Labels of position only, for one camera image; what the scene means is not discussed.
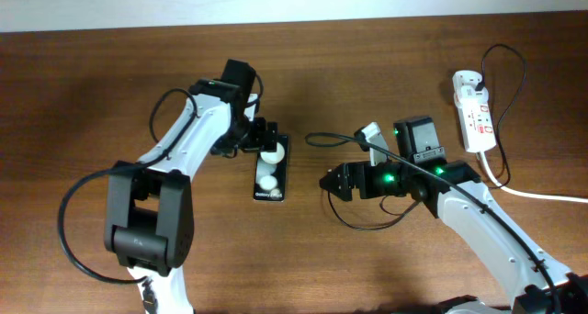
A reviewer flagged white power strip cord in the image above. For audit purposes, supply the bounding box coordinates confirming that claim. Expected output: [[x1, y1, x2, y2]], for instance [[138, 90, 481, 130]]
[[477, 151, 588, 205]]

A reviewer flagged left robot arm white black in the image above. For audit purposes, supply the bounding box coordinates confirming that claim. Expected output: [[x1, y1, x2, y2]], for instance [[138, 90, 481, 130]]
[[104, 60, 286, 313]]

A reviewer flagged black USB charging cable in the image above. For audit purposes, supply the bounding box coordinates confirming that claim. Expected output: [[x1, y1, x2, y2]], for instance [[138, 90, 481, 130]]
[[326, 43, 528, 232]]

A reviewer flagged white USB wall charger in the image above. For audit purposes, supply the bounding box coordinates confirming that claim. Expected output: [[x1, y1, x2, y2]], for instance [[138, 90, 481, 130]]
[[452, 70, 489, 102]]

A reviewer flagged white power strip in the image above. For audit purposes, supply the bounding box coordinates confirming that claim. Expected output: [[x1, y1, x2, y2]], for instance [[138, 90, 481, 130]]
[[454, 85, 497, 153]]

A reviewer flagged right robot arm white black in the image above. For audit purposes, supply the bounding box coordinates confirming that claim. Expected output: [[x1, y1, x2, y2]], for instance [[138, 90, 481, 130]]
[[320, 117, 587, 313]]

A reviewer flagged black smartphone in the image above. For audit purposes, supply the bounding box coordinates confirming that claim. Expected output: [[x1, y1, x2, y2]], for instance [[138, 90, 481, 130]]
[[253, 134, 290, 203]]

